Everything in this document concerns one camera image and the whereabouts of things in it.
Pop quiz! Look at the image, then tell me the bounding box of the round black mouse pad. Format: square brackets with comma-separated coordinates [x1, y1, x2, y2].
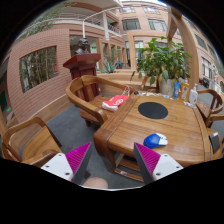
[138, 102, 168, 119]

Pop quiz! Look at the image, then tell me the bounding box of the blue bottle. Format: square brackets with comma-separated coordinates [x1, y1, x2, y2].
[173, 82, 180, 99]

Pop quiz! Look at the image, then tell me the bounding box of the blue white computer mouse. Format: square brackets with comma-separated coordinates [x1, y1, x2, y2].
[144, 133, 168, 148]

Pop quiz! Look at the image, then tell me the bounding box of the wooden square table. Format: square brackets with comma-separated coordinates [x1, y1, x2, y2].
[94, 94, 223, 173]

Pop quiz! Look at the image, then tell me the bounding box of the yellow bottle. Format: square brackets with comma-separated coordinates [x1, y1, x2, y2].
[181, 78, 189, 101]

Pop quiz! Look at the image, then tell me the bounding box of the green potted plant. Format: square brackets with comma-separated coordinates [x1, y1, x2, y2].
[131, 38, 191, 96]

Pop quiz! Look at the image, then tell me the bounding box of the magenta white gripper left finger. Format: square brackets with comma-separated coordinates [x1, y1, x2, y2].
[42, 142, 92, 185]

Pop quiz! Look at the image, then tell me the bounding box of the dark red wooden pedestal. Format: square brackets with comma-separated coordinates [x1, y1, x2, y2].
[62, 53, 102, 102]

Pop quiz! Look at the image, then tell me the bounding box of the dark bronze bust statue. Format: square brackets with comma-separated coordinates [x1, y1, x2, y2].
[75, 37, 88, 54]

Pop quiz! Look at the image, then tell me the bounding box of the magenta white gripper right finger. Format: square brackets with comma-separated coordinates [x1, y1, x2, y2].
[133, 143, 182, 184]

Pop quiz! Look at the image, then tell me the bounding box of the wooden armchair right side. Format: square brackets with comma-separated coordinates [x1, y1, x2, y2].
[196, 89, 224, 128]

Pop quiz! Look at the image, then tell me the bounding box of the white plastic bottle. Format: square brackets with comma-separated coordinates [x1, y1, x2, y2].
[189, 85, 198, 105]

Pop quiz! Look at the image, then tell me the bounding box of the wooden armchair near left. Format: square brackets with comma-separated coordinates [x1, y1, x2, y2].
[1, 117, 62, 165]

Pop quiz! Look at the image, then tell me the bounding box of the red white bag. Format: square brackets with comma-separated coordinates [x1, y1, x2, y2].
[102, 87, 130, 112]

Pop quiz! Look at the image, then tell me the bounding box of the wooden armchair behind table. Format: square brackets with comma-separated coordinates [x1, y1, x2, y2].
[66, 75, 133, 126]

